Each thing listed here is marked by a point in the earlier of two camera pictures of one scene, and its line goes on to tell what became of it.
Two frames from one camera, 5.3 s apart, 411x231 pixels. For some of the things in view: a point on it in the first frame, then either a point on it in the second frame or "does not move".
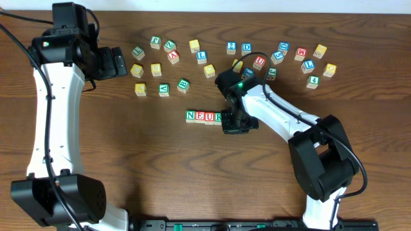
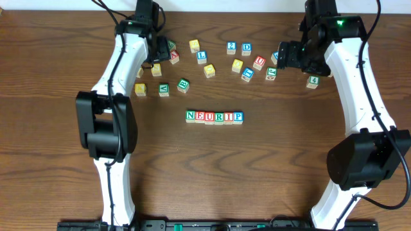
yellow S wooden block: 155,69 does not move
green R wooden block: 218,118 does not move
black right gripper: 234,125 to 283,54
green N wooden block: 190,116 does not move
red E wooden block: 200,117 does not move
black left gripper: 119,61 to 162,49
